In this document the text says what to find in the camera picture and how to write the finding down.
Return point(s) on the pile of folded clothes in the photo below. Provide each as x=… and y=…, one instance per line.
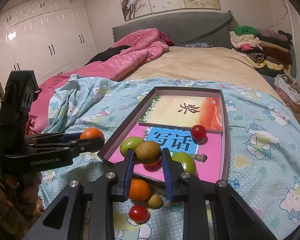
x=267, y=51

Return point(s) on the pink quilt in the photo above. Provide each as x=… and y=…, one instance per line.
x=146, y=45

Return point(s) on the small yellow-brown fruit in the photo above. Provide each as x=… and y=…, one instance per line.
x=155, y=202
x=148, y=152

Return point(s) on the white cloth in basket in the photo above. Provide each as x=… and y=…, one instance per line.
x=289, y=86

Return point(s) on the orange tangerine front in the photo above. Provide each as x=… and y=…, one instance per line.
x=153, y=164

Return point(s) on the red cherry tomato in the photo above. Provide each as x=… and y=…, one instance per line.
x=139, y=214
x=198, y=132

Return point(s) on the black garment on bed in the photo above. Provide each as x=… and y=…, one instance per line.
x=107, y=54

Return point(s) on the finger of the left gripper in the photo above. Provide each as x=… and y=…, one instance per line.
x=70, y=136
x=78, y=145

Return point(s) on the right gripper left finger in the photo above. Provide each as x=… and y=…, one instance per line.
x=114, y=186

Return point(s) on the yellow orange booklet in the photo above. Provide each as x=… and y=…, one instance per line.
x=184, y=112

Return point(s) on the white wardrobe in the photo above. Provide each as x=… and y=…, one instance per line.
x=50, y=37

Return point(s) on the orange tangerine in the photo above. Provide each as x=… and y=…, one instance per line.
x=153, y=164
x=93, y=135
x=139, y=190

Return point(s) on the blue patterned pillow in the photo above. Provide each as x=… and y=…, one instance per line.
x=198, y=45

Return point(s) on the grey headboard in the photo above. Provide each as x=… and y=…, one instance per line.
x=185, y=27

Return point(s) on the beige bed blanket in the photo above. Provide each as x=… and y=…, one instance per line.
x=208, y=64

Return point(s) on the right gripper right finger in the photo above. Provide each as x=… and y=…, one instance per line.
x=184, y=187

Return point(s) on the person's hand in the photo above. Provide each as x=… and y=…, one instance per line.
x=20, y=195

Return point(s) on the large green jujube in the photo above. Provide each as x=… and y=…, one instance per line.
x=186, y=161

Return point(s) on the shallow cardboard box tray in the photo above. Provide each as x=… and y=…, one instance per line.
x=133, y=117

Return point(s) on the small green jujube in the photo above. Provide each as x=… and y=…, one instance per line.
x=130, y=142

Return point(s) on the pink Chinese workbook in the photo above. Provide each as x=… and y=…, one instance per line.
x=206, y=159

